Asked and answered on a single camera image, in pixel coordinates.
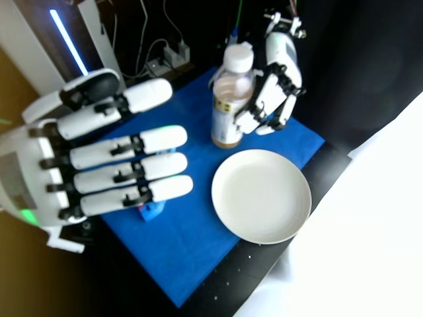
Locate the dark curtain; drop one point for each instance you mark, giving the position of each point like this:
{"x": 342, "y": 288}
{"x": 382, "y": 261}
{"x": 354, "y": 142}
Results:
{"x": 363, "y": 66}

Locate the white tower with blue light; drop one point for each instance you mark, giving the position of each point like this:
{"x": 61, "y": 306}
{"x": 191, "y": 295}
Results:
{"x": 20, "y": 33}

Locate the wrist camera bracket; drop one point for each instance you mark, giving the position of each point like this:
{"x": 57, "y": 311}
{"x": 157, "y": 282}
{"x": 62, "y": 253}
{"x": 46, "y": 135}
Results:
{"x": 66, "y": 242}

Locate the orange vitamin drink bottle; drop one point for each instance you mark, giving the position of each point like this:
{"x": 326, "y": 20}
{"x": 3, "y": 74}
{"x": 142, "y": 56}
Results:
{"x": 231, "y": 109}

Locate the round white plate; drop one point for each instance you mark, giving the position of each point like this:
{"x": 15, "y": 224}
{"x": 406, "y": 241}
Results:
{"x": 261, "y": 198}

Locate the blue cloth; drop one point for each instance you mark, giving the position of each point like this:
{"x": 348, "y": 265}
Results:
{"x": 185, "y": 251}

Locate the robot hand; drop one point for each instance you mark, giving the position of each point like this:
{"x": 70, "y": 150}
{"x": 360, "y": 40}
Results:
{"x": 33, "y": 165}
{"x": 284, "y": 56}

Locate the white power strip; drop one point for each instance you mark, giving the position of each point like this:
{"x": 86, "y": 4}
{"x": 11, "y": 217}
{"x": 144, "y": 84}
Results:
{"x": 172, "y": 56}

